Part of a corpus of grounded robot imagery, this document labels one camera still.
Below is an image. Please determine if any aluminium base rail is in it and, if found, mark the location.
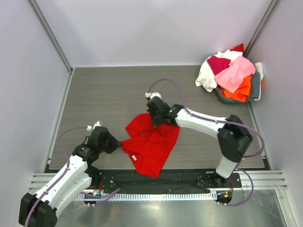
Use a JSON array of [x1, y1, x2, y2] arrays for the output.
[[28, 170, 288, 194]]

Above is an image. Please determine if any magenta t shirt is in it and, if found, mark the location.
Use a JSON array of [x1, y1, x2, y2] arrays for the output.
[[207, 56, 231, 75]]

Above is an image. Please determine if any right aluminium frame post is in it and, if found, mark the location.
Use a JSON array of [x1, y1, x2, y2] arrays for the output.
[[243, 0, 281, 57]]

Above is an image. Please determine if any red t shirt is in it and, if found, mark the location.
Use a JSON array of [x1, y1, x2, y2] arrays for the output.
[[121, 113, 180, 178]]

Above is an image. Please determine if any pink t shirt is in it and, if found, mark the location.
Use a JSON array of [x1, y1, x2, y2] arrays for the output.
[[214, 56, 256, 93]]

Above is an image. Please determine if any left aluminium frame post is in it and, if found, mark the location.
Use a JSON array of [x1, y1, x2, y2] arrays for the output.
[[27, 0, 74, 75]]

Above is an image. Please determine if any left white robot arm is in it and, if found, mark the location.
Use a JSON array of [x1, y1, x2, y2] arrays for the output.
[[18, 124, 122, 227]]

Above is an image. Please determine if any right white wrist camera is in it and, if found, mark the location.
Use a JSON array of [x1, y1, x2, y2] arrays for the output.
[[145, 92, 161, 100]]

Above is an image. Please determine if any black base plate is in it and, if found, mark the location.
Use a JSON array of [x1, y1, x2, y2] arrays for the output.
[[87, 167, 242, 194]]

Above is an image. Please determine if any white slotted cable duct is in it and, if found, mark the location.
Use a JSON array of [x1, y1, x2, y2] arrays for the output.
[[75, 192, 217, 201]]

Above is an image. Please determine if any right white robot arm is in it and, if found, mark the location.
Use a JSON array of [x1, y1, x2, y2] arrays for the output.
[[145, 93, 253, 187]]

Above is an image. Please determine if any grey laundry basket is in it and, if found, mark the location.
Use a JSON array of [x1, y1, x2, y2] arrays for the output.
[[215, 86, 246, 105]]

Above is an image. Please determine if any aluminium frame post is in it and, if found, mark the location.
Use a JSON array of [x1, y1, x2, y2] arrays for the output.
[[243, 0, 281, 57], [27, 0, 74, 75]]

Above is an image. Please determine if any orange t shirt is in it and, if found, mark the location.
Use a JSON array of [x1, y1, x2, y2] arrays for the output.
[[220, 75, 264, 102]]

